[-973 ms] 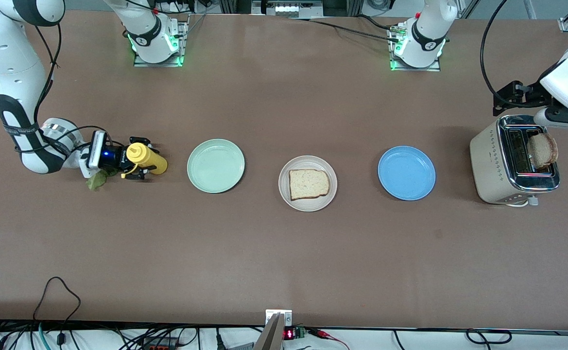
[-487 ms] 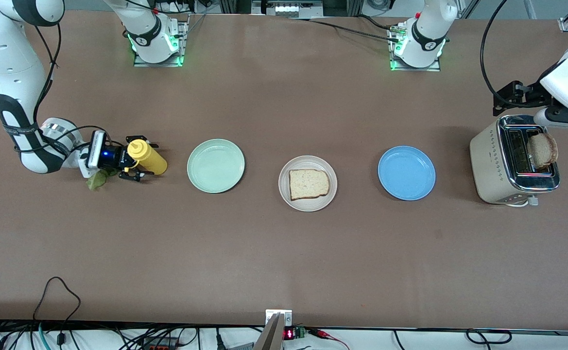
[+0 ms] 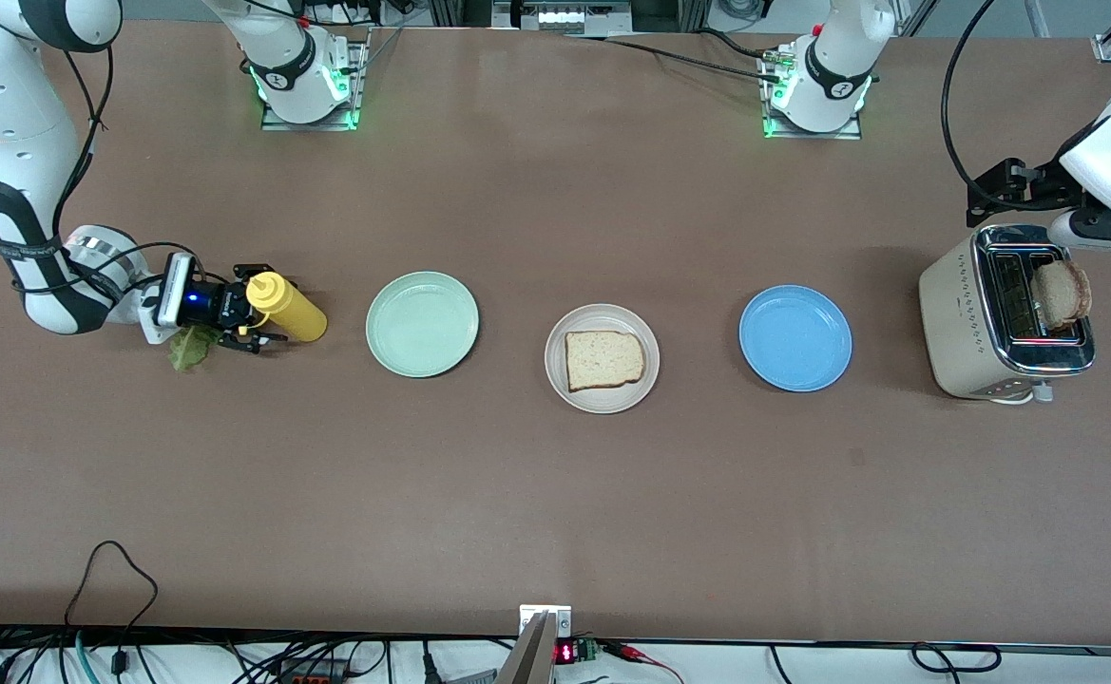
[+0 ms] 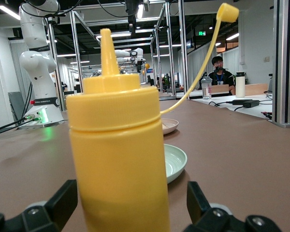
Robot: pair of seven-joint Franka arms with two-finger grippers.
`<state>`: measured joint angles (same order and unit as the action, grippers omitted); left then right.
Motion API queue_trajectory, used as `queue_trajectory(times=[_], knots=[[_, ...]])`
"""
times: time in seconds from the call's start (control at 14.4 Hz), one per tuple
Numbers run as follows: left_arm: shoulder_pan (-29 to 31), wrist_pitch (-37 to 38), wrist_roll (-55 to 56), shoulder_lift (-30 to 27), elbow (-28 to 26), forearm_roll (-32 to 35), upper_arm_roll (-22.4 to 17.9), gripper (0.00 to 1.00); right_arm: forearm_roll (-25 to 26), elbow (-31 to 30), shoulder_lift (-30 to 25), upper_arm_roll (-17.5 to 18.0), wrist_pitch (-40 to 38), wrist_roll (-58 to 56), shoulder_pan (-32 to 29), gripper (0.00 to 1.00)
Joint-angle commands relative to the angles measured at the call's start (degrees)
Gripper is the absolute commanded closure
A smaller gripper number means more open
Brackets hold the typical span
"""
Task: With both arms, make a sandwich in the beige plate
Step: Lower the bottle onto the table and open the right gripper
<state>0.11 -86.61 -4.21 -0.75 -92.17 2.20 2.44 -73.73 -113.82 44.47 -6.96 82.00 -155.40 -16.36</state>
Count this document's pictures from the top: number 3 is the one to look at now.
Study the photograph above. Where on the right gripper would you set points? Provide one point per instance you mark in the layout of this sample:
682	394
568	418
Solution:
218	302

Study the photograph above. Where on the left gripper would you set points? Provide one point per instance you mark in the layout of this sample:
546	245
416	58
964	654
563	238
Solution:
1036	187

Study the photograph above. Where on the yellow mustard squeeze bottle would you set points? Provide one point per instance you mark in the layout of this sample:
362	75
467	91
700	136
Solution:
294	313

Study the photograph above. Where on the green lettuce leaf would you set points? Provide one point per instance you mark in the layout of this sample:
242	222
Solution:
189	351

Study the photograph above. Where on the bread slice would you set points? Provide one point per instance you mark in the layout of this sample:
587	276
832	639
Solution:
1061	294
603	361

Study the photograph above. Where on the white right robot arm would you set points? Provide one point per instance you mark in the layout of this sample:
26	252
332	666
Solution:
4	114

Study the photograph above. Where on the pale green plate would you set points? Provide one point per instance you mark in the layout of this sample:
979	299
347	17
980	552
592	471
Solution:
422	324

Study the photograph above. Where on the blue plate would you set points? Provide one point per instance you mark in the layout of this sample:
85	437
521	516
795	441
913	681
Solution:
795	338

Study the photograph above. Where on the beige plate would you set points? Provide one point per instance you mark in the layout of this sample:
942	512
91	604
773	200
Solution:
603	404

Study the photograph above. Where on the beige and chrome toaster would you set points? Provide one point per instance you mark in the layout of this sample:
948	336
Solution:
954	323

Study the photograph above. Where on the grey power unit with lights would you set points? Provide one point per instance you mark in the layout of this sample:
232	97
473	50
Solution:
560	17

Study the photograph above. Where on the grey metal bar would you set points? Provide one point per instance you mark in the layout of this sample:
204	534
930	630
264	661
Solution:
531	660

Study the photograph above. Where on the red digit display module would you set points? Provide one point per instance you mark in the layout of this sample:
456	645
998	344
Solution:
566	654

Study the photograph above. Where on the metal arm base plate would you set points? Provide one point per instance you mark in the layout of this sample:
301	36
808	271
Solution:
361	81
807	135

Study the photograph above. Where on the small metal mounting bracket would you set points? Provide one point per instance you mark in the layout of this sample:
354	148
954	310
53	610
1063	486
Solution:
563	622

